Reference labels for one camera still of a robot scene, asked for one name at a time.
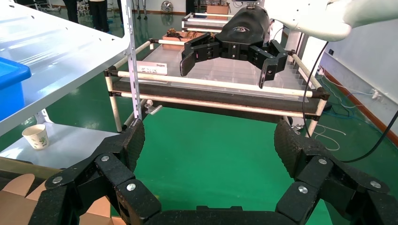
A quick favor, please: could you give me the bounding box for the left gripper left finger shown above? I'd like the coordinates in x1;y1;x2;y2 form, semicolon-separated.
28;118;162;225

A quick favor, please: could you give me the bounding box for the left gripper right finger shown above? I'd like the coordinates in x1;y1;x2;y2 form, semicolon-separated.
273;119;398;225

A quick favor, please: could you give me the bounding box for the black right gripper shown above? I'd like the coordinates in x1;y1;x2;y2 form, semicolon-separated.
179;5;288;90

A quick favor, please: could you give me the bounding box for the brown carton with parts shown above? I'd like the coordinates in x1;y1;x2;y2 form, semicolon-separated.
161;28;218;52

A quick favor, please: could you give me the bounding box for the white label box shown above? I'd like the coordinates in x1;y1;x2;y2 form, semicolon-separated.
137;61;168;76

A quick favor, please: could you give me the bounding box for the brown cardboard box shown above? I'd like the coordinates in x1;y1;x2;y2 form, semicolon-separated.
0;173;125;225

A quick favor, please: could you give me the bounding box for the blue plastic tray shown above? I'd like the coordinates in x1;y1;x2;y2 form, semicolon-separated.
0;57;32;122

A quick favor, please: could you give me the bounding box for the clear plastic sheet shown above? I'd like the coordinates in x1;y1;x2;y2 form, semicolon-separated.
119;43;312;103

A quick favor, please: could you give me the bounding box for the white pipe flow rack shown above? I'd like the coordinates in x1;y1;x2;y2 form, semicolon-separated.
104;12;331;139

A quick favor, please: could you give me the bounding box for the plain brown carton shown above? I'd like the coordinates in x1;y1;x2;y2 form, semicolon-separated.
207;3;230;16

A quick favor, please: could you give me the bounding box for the white low table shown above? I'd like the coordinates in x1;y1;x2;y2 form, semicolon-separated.
0;122;120;170

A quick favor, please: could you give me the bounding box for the standing fan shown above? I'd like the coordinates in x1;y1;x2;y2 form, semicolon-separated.
161;0;174;14

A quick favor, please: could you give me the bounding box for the silver binder clip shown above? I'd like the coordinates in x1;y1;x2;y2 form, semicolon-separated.
144;99;163;116

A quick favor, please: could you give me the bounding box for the white slotted shelf strut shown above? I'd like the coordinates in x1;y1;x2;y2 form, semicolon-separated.
120;0;143;122

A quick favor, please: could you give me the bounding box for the green table cloth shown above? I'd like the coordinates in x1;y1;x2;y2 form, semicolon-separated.
110;110;330;225

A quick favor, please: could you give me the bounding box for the person in dark trousers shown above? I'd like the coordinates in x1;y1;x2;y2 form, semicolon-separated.
89;0;110;33
63;0;80;24

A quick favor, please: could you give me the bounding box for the black cable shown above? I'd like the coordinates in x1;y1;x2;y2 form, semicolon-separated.
301;41;329;137

